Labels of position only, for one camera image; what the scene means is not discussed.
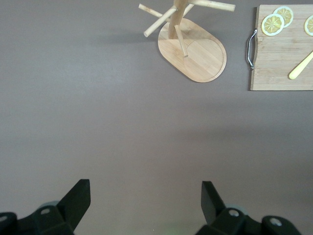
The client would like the wooden mug tree rack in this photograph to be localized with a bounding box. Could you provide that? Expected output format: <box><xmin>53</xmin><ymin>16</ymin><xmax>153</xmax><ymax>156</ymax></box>
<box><xmin>138</xmin><ymin>0</ymin><xmax>237</xmax><ymax>83</ymax></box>

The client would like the lemon slice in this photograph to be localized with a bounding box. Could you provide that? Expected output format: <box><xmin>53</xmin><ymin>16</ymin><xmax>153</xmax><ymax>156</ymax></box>
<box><xmin>304</xmin><ymin>15</ymin><xmax>313</xmax><ymax>37</ymax></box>
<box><xmin>261</xmin><ymin>13</ymin><xmax>285</xmax><ymax>37</ymax></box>
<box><xmin>273</xmin><ymin>5</ymin><xmax>294</xmax><ymax>29</ymax></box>

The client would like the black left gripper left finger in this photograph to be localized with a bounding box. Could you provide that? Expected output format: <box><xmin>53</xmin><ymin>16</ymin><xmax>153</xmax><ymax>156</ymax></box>
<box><xmin>0</xmin><ymin>179</ymin><xmax>91</xmax><ymax>235</ymax></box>

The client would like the yellow plastic fork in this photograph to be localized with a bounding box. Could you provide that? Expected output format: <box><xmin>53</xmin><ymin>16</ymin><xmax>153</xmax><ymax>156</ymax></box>
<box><xmin>289</xmin><ymin>50</ymin><xmax>313</xmax><ymax>80</ymax></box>

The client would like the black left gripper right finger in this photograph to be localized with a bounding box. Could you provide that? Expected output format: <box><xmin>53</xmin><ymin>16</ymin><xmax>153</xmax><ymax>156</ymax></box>
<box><xmin>195</xmin><ymin>181</ymin><xmax>303</xmax><ymax>235</ymax></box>

